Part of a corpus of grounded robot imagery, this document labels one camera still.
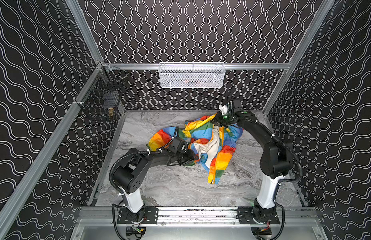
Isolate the rainbow striped jacket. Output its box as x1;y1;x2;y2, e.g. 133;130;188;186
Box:
146;112;245;185

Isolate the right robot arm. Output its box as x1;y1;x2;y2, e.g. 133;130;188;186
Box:
211;111;303;223

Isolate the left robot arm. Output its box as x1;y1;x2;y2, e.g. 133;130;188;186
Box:
108;147;198;224

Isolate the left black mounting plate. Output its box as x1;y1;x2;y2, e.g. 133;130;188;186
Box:
116;206;159;225

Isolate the black mounting plate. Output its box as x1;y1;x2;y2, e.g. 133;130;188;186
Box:
236;206;280;225
116;206;159;225

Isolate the small brass object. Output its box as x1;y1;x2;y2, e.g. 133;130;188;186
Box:
108;108;114;118

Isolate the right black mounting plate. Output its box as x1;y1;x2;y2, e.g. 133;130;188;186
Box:
236;206;280;225

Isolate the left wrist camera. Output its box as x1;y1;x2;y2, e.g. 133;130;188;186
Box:
167;137;188;153

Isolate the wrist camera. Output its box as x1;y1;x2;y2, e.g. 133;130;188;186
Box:
218;99;244;115
167;137;188;153

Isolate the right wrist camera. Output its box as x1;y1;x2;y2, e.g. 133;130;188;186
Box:
218;99;244;115

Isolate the white wire mesh basket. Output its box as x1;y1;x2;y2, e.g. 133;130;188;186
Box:
158;62;226;89

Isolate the black wire basket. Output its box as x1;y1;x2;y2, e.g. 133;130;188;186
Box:
75;63;129;123

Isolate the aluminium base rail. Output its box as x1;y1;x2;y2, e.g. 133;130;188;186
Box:
77;207;319;228

